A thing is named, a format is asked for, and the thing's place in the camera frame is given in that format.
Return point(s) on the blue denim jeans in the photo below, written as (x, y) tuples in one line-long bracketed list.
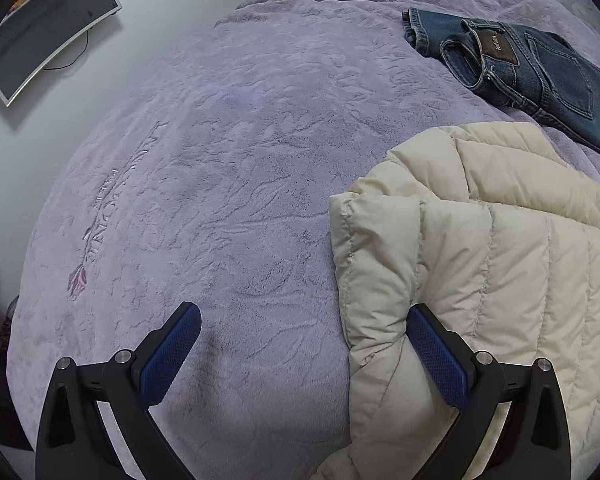
[(545, 60)]

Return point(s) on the purple plush blanket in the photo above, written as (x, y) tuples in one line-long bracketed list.
[(230, 160)]

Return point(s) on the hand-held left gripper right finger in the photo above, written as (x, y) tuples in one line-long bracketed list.
[(437, 355)]

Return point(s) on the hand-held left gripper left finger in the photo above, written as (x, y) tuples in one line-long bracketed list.
[(172, 355)]

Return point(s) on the cream puffer jacket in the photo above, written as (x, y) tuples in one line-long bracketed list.
[(505, 260)]

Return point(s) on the white-framed monitor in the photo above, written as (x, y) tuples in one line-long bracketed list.
[(45, 25)]

